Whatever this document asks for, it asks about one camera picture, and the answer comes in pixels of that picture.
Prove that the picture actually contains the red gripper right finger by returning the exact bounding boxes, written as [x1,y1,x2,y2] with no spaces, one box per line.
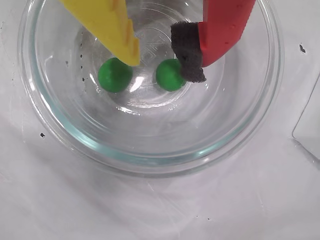
[170,0,257,84]

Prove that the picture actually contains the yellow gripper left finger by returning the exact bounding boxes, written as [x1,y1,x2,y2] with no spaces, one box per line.
[58,0,140,67]

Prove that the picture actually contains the green round pill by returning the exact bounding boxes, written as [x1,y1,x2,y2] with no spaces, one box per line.
[155,58,187,92]
[97,57,133,94]

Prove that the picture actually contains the glass bowl for green pills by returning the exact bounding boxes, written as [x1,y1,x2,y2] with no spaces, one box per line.
[17,0,286,179]

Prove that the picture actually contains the white tablecloth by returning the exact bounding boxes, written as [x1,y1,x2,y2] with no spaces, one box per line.
[0,0,320,240]

